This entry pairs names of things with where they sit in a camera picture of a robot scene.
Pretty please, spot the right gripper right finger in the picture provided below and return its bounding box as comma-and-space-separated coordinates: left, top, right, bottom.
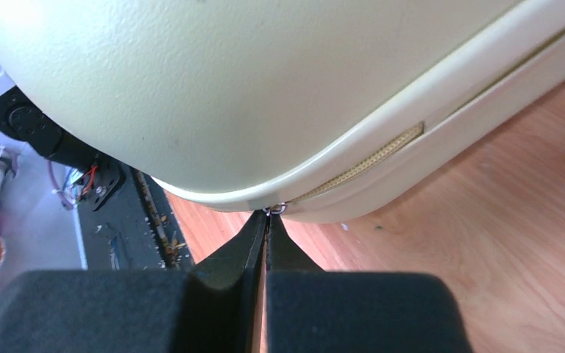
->
266, 215, 472, 352

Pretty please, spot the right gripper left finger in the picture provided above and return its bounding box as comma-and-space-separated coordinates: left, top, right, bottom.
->
0, 211, 269, 352

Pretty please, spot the cream suitcase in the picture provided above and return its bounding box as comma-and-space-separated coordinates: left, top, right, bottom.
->
0, 1, 565, 223

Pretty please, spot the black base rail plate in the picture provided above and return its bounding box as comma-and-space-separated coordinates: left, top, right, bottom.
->
77, 160, 194, 270

